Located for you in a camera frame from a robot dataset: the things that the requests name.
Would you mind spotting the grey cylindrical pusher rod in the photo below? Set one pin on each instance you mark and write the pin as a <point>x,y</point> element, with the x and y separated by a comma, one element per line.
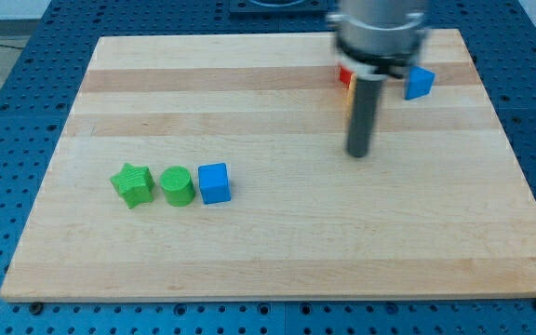
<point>365,95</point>

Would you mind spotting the blue triangle block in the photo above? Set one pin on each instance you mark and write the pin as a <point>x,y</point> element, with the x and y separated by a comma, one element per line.
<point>419,83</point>

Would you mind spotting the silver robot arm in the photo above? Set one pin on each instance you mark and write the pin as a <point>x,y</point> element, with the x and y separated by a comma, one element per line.
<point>374,40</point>

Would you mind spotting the blue cube block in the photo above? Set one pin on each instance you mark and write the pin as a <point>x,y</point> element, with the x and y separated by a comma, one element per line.
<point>214,183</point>

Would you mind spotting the yellow block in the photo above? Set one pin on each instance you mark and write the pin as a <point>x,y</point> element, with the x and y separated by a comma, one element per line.
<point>350,97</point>

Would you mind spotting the red block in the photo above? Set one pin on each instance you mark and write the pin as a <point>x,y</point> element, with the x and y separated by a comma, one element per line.
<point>345,75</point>

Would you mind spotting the wooden board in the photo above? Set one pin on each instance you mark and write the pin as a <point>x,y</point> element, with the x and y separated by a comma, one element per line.
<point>439,209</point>

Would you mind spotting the green cylinder block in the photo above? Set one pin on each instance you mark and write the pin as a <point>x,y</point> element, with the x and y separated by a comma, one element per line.
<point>177,186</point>

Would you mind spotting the green star block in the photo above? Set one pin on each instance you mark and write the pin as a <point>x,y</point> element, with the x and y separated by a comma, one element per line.
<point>134,184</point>

